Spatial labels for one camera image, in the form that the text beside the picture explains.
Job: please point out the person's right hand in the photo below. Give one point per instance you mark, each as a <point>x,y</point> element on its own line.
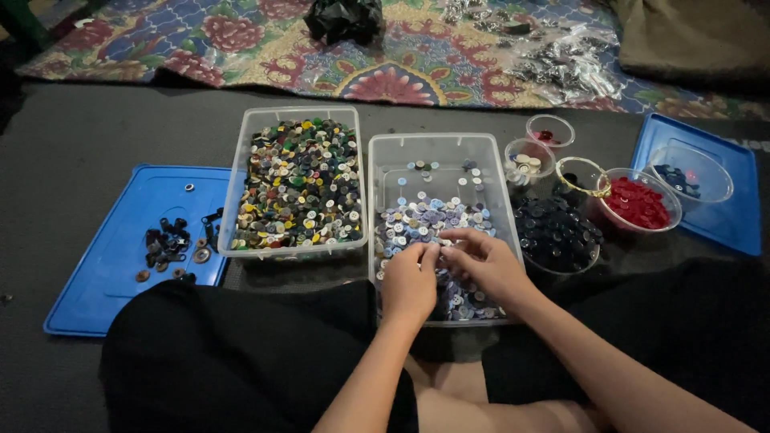
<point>490,267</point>

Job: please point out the person's left hand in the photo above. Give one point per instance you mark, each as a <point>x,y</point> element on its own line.
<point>409,288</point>

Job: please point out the clear bowl of black buttons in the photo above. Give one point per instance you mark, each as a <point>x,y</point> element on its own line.
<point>556,267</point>

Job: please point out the heap of purple blue buttons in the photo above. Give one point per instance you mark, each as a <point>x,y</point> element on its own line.
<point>415,219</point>

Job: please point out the heap of black buttons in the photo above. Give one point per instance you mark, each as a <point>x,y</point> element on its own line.
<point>556,231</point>

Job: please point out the small clear cup white buttons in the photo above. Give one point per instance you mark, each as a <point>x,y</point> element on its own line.
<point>529,165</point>

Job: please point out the clear bin of purple buttons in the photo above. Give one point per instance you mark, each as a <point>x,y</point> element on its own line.
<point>439,150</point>

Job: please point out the person's bare legs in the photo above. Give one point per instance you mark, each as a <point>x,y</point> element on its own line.
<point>469,403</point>

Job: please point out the gold rimmed clear cup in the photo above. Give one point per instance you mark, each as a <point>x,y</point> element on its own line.
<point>582,174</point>

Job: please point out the small clear cup red button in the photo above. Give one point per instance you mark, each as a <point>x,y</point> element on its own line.
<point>550,132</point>

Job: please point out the heap of mixed colour buttons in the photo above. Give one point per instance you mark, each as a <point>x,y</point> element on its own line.
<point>301,186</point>

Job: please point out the heap of red buttons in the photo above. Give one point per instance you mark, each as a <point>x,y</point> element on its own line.
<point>637,203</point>

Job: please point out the person's black shorts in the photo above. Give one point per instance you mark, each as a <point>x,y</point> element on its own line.
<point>240,361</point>

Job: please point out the clear bowl of red buttons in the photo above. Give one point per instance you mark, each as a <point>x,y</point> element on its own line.
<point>674,204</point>

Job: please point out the clear bin of mixed buttons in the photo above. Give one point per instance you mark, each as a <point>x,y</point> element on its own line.
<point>301,114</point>

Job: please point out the heap of navy buttons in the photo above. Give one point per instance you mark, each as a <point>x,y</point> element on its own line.
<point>677,179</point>

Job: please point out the large brown round button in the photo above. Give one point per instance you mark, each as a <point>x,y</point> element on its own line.
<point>201,255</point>

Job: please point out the floral patterned rug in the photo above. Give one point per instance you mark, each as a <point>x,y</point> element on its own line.
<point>421,66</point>

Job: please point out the clear bags of metal parts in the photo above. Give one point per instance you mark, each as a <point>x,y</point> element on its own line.
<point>559,60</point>

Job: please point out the blue plastic bin lid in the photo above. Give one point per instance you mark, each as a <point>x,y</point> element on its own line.
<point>114,228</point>
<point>731,234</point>

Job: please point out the clear bowl of navy buttons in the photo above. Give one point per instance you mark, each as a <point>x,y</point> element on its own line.
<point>713,168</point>

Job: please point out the pile of dark zipper pulls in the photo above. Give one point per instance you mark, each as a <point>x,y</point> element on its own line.
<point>168,243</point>

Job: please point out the crumpled black plastic bag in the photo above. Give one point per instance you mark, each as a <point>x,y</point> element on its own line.
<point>344,21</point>

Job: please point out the olive green cushion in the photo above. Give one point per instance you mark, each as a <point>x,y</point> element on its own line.
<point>698,39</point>

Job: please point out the dark green furniture leg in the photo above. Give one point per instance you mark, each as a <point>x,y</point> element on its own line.
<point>21,21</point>

